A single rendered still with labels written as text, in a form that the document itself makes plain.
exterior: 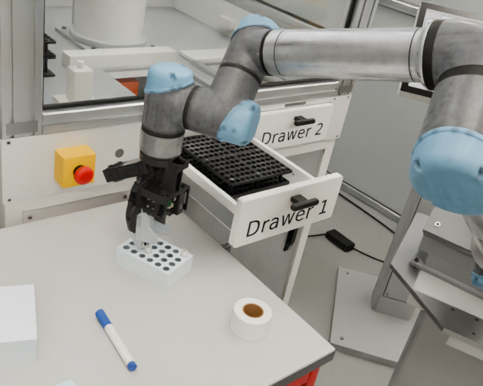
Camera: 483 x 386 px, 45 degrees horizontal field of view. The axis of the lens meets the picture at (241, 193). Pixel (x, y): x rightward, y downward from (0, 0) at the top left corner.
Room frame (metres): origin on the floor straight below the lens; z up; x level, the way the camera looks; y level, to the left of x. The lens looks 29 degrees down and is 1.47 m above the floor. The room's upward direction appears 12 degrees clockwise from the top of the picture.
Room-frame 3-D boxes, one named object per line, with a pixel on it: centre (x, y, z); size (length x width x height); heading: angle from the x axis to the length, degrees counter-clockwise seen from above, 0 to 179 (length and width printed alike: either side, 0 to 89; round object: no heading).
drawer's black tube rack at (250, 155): (1.20, 0.04, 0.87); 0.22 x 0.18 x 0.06; 45
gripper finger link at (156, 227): (0.93, 0.14, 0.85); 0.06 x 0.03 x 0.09; 66
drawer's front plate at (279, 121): (1.50, -0.10, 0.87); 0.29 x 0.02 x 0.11; 135
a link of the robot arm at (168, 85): (0.91, 0.15, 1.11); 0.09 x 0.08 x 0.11; 76
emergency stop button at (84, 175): (1.01, 0.32, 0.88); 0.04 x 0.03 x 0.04; 135
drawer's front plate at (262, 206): (1.05, -0.10, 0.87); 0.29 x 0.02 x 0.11; 135
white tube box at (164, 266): (0.91, 0.14, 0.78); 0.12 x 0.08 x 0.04; 66
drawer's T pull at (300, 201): (1.04, -0.12, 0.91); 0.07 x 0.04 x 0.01; 135
